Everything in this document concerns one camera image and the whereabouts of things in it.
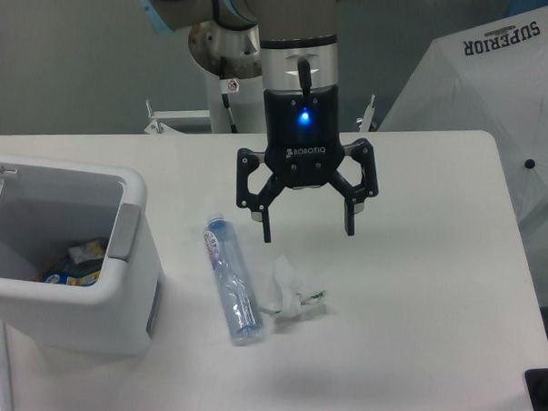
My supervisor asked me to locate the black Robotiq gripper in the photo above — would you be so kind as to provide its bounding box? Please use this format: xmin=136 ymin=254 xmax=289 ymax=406
xmin=235 ymin=85 xmax=379 ymax=243

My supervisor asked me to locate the white tissue paper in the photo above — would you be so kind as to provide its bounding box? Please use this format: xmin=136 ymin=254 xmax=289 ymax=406
xmin=259 ymin=255 xmax=327 ymax=319

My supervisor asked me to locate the clear plastic water bottle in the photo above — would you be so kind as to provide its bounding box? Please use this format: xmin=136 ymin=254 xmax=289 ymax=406
xmin=203 ymin=213 xmax=264 ymax=346

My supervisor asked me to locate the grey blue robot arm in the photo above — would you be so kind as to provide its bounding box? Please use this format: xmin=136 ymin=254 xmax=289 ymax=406
xmin=141 ymin=0 xmax=379 ymax=242

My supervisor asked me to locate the colourful snack wrapper trash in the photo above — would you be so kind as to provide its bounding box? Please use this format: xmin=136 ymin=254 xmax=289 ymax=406
xmin=35 ymin=238 xmax=108 ymax=287

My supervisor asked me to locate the white plastic trash can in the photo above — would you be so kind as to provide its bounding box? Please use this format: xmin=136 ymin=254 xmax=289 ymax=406
xmin=0 ymin=154 xmax=163 ymax=355

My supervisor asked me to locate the metal table clamp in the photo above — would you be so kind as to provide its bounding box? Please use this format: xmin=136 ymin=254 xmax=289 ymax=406
xmin=356 ymin=94 xmax=378 ymax=133

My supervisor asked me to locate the white Superior umbrella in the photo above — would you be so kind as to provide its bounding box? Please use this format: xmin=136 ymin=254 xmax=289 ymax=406
xmin=380 ymin=5 xmax=548 ymax=220

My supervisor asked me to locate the black device at table edge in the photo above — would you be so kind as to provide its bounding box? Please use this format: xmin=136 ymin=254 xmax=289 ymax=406
xmin=524 ymin=368 xmax=548 ymax=411

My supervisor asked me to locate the black gripper connector cable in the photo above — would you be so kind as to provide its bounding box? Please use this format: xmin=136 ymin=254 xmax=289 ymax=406
xmin=295 ymin=56 xmax=314 ymax=102

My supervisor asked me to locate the black cable on pedestal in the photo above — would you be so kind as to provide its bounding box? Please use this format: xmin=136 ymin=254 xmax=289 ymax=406
xmin=216 ymin=56 xmax=243 ymax=135

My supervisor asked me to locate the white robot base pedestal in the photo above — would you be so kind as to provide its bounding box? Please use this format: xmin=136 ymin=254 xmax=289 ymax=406
xmin=188 ymin=21 xmax=266 ymax=134

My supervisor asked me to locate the white metal mounting bracket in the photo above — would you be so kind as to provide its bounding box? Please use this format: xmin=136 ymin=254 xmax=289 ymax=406
xmin=144 ymin=99 xmax=212 ymax=135

